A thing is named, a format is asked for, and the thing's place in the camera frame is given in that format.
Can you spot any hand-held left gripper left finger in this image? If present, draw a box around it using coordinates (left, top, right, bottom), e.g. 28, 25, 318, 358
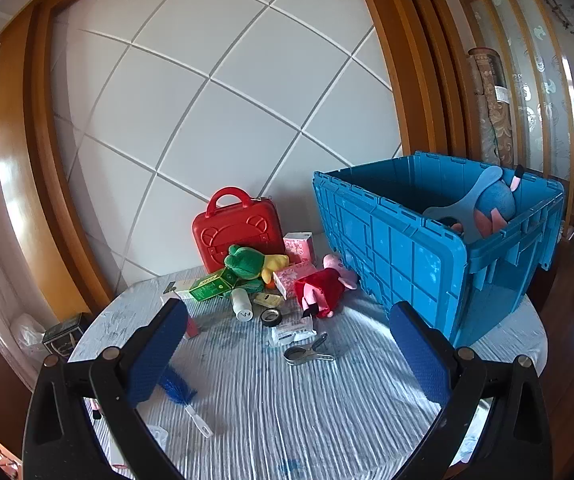
22, 297, 190, 480

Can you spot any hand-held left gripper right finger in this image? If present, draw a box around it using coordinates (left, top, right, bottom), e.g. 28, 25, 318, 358
388, 301, 552, 480

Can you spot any green cardboard box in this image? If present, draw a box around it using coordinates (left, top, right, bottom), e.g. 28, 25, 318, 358
176, 267, 240, 302

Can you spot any blue plastic crate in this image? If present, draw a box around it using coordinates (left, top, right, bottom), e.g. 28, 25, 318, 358
313, 151, 566, 347

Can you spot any pink pig plush red dress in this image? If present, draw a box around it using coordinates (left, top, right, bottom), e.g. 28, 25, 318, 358
294, 254, 359, 320

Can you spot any green frog plush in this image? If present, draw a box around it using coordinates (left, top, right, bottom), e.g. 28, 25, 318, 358
223, 244, 290, 285

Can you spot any pink white tissue pack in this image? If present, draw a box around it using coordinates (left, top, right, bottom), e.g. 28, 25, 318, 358
283, 231, 315, 266

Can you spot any striped cloth covered desktop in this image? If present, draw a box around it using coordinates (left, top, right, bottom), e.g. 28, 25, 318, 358
67, 240, 548, 480

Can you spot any blue bottle brush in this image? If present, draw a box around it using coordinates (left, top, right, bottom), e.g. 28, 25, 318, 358
157, 366, 214, 438

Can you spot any clear plastic piece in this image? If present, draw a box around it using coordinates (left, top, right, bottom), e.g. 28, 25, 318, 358
144, 425, 168, 448

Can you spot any white plastic wrapper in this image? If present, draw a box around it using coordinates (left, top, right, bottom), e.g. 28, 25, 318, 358
459, 400, 488, 466

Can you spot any black cardboard box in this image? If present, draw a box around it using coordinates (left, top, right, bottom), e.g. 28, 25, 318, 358
42, 312, 93, 358

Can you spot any white plastic bottle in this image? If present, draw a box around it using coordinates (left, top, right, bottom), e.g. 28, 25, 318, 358
230, 287, 254, 322

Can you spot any metal spring clip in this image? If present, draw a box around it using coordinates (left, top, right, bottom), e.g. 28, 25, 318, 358
283, 332, 335, 367

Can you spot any white barcode packet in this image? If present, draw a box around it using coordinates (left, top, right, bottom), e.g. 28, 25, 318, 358
268, 316, 318, 347

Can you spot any white plastic bag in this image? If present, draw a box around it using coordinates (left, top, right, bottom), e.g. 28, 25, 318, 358
10, 312, 48, 356

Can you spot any red toy suitcase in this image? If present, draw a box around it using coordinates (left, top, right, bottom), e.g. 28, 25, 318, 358
192, 187, 284, 275

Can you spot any pink floral tissue pack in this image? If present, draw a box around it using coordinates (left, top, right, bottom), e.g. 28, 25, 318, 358
273, 261, 315, 300

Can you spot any blue elephant plush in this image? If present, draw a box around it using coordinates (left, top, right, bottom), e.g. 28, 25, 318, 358
423, 165, 525, 241

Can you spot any rolled patterned carpet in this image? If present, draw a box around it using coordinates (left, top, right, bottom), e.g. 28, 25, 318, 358
468, 47, 515, 168

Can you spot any wooden frosted glass partition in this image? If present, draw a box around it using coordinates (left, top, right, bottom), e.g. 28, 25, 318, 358
442, 0, 574, 181

